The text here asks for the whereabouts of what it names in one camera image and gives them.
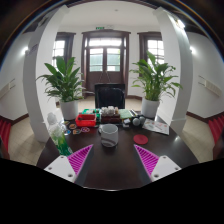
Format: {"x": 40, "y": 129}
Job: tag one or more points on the dark box of white items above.
{"x": 110, "y": 117}

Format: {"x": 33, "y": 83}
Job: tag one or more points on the brown wooden double door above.
{"x": 105, "y": 76}

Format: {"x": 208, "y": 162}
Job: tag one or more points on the bright wall lamp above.
{"x": 25, "y": 50}

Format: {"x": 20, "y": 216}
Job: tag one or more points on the red plastic box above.
{"x": 86, "y": 120}

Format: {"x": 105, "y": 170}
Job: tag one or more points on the white printed leaflet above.
{"x": 156, "y": 126}

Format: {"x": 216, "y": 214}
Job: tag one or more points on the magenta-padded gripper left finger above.
{"x": 78, "y": 160}

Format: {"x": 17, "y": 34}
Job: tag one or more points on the white and brown mug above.
{"x": 109, "y": 135}

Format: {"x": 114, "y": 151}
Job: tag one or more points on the green exit sign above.
{"x": 100, "y": 28}

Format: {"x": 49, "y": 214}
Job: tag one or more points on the flat green box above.
{"x": 90, "y": 111}

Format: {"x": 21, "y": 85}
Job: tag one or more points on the clear green-labelled drink bottle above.
{"x": 59, "y": 138}

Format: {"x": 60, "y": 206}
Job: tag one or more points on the brown-framed window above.
{"x": 155, "y": 46}
{"x": 60, "y": 48}

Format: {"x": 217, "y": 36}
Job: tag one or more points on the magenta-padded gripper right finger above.
{"x": 148, "y": 160}

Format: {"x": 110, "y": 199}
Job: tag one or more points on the broad-leaved plant in white pot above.
{"x": 68, "y": 108}
{"x": 150, "y": 107}

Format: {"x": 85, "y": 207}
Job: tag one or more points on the grey ball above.
{"x": 142, "y": 119}
{"x": 136, "y": 121}

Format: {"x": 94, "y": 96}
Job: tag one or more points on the small round printed badge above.
{"x": 67, "y": 132}
{"x": 85, "y": 129}
{"x": 72, "y": 126}
{"x": 77, "y": 131}

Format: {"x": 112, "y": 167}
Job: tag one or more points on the white wall radiator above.
{"x": 6, "y": 88}
{"x": 211, "y": 86}

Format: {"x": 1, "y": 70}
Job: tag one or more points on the black office chair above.
{"x": 110, "y": 96}

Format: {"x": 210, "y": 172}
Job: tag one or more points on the flat round red coaster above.
{"x": 140, "y": 139}

